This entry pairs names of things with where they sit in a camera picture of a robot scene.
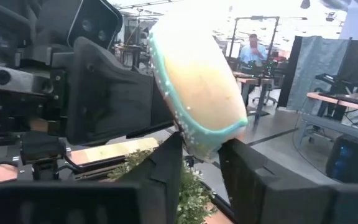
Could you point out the black overhead rig frame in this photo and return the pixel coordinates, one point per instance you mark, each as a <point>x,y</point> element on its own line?
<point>272,31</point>

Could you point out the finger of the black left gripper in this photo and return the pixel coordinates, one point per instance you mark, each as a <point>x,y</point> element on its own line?
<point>110,99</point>

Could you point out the grey patterned partition panel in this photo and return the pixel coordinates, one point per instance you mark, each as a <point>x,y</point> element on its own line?
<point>315,68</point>

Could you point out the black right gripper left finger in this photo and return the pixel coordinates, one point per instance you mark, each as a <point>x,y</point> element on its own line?
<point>163,186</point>

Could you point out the large mint green donut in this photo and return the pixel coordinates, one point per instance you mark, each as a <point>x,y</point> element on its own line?
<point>197,87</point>

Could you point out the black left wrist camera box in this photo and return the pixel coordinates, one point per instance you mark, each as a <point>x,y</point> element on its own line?
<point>95,25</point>

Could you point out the black background robot arm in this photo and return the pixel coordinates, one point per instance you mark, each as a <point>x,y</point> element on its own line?
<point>343,82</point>

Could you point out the wooden desk grey legs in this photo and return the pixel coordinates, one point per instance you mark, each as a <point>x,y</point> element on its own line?
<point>247,80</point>

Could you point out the wooden desk grey shelf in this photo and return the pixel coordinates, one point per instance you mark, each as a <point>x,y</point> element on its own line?
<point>337,101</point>

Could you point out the black aluminium table frame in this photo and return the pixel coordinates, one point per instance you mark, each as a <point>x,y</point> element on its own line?
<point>221,209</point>

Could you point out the green potted plant black pot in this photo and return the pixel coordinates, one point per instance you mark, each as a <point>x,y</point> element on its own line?
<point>194,199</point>

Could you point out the black pillar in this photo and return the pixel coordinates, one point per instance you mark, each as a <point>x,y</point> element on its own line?
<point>291,71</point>

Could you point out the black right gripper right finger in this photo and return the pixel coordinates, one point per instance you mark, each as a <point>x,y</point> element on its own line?
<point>259,199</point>

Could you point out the person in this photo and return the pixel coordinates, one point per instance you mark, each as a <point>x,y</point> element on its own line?
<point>253,53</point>

